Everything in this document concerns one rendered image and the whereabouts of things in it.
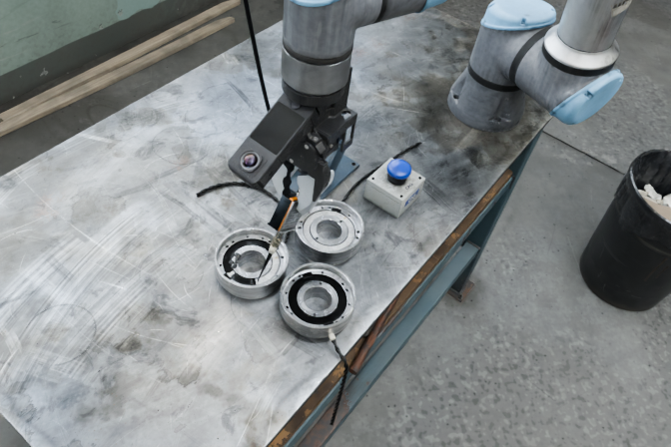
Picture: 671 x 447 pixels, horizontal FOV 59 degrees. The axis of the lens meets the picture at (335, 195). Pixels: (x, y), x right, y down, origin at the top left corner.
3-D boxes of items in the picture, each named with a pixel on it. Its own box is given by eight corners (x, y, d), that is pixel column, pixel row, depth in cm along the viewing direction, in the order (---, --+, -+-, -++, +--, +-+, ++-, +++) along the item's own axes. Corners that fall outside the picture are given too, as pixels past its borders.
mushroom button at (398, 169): (397, 199, 97) (403, 178, 94) (377, 187, 99) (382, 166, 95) (410, 186, 100) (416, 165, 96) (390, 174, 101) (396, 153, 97)
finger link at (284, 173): (310, 185, 84) (320, 141, 77) (282, 209, 81) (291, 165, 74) (293, 173, 85) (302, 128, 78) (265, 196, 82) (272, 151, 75)
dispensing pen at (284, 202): (242, 276, 82) (292, 170, 77) (259, 270, 86) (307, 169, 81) (254, 285, 81) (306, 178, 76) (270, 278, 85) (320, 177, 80)
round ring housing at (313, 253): (350, 276, 89) (354, 260, 86) (284, 257, 90) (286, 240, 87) (366, 225, 96) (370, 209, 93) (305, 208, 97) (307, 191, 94)
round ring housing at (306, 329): (269, 289, 86) (270, 272, 83) (335, 270, 90) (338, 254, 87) (293, 352, 80) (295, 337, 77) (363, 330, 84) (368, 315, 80)
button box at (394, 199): (397, 219, 98) (403, 200, 94) (362, 197, 100) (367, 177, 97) (423, 193, 103) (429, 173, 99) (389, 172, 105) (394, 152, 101)
